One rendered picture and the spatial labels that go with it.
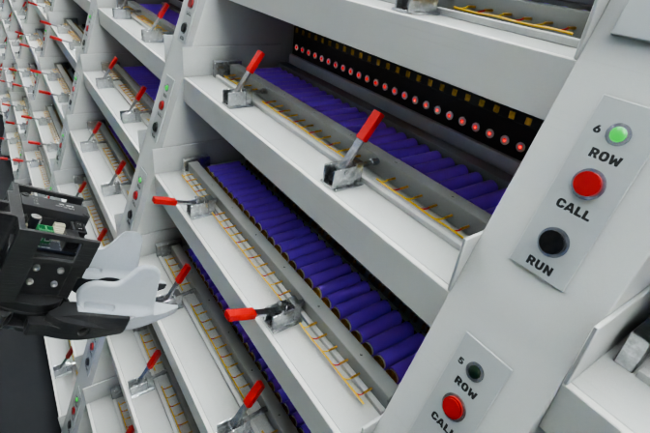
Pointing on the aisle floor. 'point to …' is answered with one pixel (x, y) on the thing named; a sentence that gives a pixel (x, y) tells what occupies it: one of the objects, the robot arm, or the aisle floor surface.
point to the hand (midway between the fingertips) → (154, 302)
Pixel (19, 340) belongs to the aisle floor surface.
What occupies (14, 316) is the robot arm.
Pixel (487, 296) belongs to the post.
